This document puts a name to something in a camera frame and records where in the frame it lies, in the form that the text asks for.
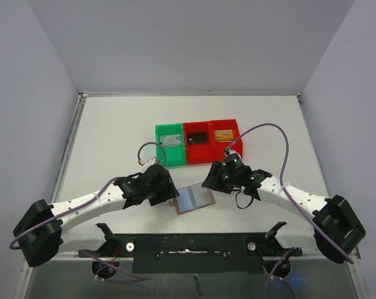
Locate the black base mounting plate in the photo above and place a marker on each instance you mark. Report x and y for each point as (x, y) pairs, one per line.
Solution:
(192, 253)

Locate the green plastic bin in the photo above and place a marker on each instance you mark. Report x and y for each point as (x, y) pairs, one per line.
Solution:
(172, 149)

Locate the black credit card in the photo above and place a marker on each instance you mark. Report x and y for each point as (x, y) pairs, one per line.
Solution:
(197, 138)

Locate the red plastic double bin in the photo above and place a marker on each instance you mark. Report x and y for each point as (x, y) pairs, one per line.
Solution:
(212, 150)

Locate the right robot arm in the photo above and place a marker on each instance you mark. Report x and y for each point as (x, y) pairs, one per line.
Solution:
(334, 229)

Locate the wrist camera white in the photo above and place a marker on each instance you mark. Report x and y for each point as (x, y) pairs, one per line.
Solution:
(148, 162)
(228, 151)

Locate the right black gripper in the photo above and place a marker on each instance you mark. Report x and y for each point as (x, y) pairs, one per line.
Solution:
(215, 179)

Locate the gold credit card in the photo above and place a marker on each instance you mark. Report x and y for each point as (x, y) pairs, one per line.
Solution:
(227, 135)

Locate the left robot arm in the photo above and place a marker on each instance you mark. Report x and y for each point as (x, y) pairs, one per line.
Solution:
(44, 230)

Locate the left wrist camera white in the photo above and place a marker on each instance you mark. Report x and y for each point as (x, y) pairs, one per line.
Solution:
(148, 162)

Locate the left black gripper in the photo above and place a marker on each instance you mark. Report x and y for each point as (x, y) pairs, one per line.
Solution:
(164, 189)

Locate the brown leather card holder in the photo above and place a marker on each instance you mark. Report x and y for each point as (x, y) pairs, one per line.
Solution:
(203, 198)

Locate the blue credit card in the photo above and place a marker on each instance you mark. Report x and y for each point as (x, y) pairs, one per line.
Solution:
(185, 201)

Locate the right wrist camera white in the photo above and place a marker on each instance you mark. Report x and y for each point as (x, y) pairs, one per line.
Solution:
(228, 151)

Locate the silver credit card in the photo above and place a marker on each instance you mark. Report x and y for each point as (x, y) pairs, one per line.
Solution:
(170, 140)

